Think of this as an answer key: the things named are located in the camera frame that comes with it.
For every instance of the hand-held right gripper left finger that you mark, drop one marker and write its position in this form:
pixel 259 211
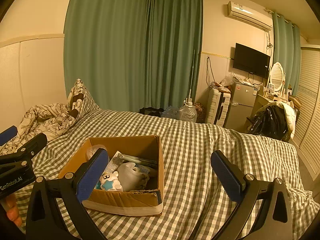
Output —
pixel 92 177

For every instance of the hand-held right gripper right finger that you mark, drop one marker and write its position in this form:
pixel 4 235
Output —
pixel 226 177

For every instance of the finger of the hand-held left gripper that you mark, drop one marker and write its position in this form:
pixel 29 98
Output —
pixel 7 133
pixel 30 145

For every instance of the white bear toy blue star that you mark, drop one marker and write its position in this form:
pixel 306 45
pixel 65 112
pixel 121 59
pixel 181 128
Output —
pixel 111 181

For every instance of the clear plastic bottle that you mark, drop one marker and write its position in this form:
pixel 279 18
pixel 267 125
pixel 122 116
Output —
pixel 93 150

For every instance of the white socks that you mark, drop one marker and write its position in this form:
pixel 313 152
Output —
pixel 132 177

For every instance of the brown cardboard box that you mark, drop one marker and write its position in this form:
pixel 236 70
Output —
pixel 125 202

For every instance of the grey squeeze tube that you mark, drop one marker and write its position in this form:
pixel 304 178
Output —
pixel 140 158

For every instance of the person's left hand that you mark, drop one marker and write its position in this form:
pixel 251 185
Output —
pixel 13 210

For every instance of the floral quilt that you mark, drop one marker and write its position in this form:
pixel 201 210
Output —
pixel 45 120

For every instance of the green checked bed sheet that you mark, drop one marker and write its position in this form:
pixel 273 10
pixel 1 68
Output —
pixel 200 155

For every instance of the brown patterned bag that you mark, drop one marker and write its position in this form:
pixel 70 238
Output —
pixel 200 112

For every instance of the white ribbed suitcase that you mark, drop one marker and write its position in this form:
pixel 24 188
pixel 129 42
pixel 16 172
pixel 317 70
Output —
pixel 217 107

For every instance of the black jacket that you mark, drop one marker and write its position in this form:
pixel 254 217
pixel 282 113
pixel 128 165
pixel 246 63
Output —
pixel 271 122

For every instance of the silver fridge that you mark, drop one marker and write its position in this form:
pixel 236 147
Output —
pixel 241 105

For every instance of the large clear water jug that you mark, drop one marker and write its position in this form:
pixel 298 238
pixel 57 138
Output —
pixel 187 113

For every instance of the light blue crinkled bag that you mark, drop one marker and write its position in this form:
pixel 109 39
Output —
pixel 170 112

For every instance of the black bag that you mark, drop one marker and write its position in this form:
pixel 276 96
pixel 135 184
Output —
pixel 151 111

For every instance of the chair with black jacket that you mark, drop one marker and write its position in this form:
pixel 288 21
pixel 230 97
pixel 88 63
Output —
pixel 290 115

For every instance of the clear plastic bag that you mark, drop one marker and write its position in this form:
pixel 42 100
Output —
pixel 228 80

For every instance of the white louvred wardrobe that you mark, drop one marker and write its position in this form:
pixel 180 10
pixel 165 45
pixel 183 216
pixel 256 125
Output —
pixel 310 110

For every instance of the white mop pole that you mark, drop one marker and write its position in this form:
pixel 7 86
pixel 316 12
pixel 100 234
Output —
pixel 192 75

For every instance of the white oval vanity mirror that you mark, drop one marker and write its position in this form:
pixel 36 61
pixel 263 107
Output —
pixel 277 77

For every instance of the green eyelet window curtain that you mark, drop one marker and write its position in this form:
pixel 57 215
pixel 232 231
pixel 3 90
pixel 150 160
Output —
pixel 286 55

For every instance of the white air conditioner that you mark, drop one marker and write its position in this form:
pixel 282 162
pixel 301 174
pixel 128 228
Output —
pixel 248 15

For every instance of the black wall television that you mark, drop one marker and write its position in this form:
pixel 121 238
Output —
pixel 251 60

